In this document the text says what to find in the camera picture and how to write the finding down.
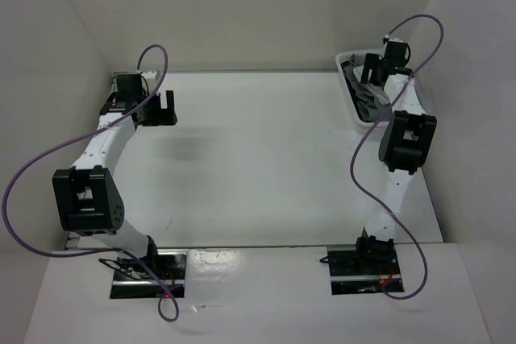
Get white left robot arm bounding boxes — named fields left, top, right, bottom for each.
left=52, top=71, right=177, bottom=280

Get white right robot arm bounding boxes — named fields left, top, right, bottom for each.
left=352, top=36, right=437, bottom=274

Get grey skirts in basket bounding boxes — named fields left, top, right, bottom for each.
left=341, top=61, right=390, bottom=122

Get white plastic basket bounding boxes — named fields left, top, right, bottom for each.
left=335, top=48, right=404, bottom=133

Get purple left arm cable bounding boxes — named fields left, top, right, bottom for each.
left=2, top=44, right=181, bottom=323

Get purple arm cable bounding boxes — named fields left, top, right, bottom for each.
left=348, top=15, right=446, bottom=300
left=2, top=44, right=181, bottom=323

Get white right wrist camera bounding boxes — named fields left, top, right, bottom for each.
left=382, top=34, right=404, bottom=45

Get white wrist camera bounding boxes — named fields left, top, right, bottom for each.
left=140, top=71, right=160, bottom=81
left=382, top=34, right=404, bottom=45

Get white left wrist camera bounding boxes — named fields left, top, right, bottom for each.
left=140, top=71, right=160, bottom=81

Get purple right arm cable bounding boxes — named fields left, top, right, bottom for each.
left=348, top=15, right=446, bottom=300

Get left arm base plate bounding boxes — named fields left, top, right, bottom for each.
left=98, top=250, right=187, bottom=300

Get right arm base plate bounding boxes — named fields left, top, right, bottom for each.
left=319, top=247, right=405, bottom=296

